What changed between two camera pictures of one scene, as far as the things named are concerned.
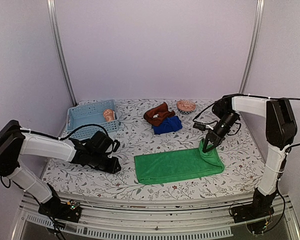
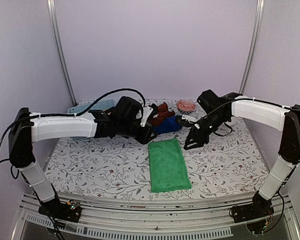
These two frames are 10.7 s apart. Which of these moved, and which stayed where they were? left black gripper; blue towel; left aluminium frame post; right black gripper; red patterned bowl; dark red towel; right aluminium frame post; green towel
Moved: green towel; left black gripper; right black gripper
Stayed: dark red towel; red patterned bowl; right aluminium frame post; left aluminium frame post; blue towel
